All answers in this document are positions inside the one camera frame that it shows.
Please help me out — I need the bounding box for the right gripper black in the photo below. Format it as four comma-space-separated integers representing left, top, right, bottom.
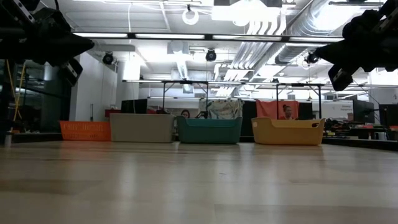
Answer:
313, 9, 398, 92

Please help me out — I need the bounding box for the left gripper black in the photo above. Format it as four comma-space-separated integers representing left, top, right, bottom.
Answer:
0, 7, 95, 87

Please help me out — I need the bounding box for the white sign board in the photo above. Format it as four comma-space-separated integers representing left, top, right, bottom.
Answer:
322, 101, 354, 121

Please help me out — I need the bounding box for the black monitor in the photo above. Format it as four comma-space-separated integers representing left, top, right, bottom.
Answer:
378, 104, 398, 127
121, 98, 149, 114
353, 99, 376, 124

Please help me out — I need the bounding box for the black ceiling track fixture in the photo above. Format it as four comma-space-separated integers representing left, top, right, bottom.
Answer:
328, 1, 385, 7

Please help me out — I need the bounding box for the orange mesh basket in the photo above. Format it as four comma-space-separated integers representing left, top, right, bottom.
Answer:
59, 120, 112, 142

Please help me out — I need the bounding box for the orange cloth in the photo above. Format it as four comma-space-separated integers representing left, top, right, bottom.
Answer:
256, 100, 300, 120

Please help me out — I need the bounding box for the yellow plastic bin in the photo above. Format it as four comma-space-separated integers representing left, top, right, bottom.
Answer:
251, 116, 326, 146

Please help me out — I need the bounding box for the grey plastic bin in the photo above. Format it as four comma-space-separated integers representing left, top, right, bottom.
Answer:
109, 113, 177, 144

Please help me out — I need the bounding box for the black beam with light strips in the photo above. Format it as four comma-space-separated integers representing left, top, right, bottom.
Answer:
73, 32, 345, 44

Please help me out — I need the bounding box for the white patterned cloth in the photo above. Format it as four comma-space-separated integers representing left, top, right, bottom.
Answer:
198, 99, 244, 119

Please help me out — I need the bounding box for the green plastic bin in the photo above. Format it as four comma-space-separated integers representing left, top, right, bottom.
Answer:
176, 115, 244, 144

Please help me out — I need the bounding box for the black background rig frame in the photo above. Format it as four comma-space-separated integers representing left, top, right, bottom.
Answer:
161, 80, 209, 119
275, 83, 323, 120

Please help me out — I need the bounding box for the yellow extension cable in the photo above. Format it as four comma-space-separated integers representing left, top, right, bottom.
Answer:
5, 60, 27, 124

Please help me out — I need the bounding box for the white hanging ring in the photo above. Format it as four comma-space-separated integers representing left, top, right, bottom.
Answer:
182, 8, 200, 26

